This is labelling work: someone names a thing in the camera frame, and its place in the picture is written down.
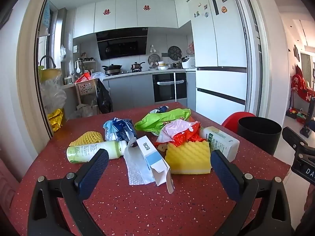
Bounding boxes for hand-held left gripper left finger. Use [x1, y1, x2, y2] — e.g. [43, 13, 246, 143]
[27, 148, 109, 236]

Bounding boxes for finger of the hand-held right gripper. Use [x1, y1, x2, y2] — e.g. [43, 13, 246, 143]
[282, 126, 310, 154]

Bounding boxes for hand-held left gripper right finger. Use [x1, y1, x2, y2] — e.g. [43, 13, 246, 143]
[210, 149, 294, 236]

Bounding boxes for pale green label plastic bottle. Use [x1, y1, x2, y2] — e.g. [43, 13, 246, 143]
[66, 140, 128, 164]

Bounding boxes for black trash bin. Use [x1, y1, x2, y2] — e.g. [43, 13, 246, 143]
[237, 116, 282, 156]

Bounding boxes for white blue carton box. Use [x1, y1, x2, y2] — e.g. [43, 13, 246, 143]
[135, 135, 175, 195]

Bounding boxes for black stand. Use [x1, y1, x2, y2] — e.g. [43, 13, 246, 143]
[300, 96, 315, 137]

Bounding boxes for white bottle with green label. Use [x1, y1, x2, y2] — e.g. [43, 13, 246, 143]
[199, 126, 240, 162]

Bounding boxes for yellow foam fruit net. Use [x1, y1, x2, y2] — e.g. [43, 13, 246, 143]
[69, 131, 104, 147]

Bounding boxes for white paper towel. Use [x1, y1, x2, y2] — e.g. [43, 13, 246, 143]
[123, 140, 158, 186]

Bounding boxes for yellow wavy sponge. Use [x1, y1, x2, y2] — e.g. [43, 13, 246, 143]
[164, 141, 213, 175]

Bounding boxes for blue white plastic bag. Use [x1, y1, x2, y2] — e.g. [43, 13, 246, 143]
[103, 117, 137, 142]

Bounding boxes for red orange snack wrapper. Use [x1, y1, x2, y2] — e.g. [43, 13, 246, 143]
[156, 122, 202, 153]

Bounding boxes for red chair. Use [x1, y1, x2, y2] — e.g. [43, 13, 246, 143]
[221, 112, 257, 134]

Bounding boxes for gold foil bag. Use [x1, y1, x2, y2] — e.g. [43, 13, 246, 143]
[48, 108, 65, 132]

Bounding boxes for pink plastic bag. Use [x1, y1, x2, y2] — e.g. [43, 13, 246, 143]
[160, 119, 196, 143]

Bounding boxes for black plastic bag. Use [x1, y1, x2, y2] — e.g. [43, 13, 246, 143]
[96, 78, 114, 114]

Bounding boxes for wooden storage trolley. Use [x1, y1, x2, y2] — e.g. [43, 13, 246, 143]
[75, 77, 99, 116]

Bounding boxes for green plastic bag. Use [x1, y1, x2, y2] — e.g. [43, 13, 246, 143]
[134, 108, 192, 136]

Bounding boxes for clear plastic bag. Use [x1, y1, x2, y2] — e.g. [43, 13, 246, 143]
[39, 75, 68, 113]

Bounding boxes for pink upholstered chair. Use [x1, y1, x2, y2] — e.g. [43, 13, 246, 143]
[0, 151, 20, 217]

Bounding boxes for grey lower cabinets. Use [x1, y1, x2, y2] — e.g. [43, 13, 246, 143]
[102, 69, 197, 107]

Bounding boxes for small blue white wrapper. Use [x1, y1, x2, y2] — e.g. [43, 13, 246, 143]
[152, 105, 171, 114]

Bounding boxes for red basket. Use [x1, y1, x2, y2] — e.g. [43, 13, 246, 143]
[74, 72, 92, 84]

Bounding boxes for white pole stand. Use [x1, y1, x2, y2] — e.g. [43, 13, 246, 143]
[173, 72, 178, 102]

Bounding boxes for black built-in oven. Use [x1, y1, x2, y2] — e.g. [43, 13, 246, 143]
[152, 72, 187, 103]

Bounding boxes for black wok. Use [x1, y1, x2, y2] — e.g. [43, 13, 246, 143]
[102, 64, 123, 76]

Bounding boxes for yellow basin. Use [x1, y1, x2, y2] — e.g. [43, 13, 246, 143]
[38, 67, 62, 82]

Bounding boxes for steel cooking pot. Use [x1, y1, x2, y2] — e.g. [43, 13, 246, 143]
[130, 61, 146, 72]

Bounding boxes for white rice cooker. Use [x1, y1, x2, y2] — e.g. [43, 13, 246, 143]
[181, 56, 196, 69]

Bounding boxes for curved kitchen faucet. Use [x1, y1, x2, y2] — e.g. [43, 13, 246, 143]
[39, 55, 57, 70]

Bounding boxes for white refrigerator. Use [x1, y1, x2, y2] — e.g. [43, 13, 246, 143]
[186, 0, 248, 113]

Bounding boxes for black range hood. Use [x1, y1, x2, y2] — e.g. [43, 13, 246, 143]
[96, 27, 149, 61]

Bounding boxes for white upper cabinets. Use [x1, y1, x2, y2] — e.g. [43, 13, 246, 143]
[73, 0, 193, 39]

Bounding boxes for red wall decoration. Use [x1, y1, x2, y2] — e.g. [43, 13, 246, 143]
[290, 65, 313, 104]

